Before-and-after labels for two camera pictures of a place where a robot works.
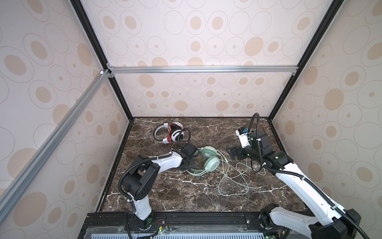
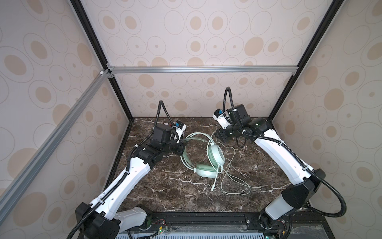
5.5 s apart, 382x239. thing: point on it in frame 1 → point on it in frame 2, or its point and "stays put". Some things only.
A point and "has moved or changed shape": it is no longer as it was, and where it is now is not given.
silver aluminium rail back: [111, 70] stays put
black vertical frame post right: [327, 19] stays put
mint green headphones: [212, 162] has moved or changed shape
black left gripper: [192, 164] → [181, 147]
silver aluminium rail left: [12, 194] stays put
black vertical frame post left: [98, 45] stays put
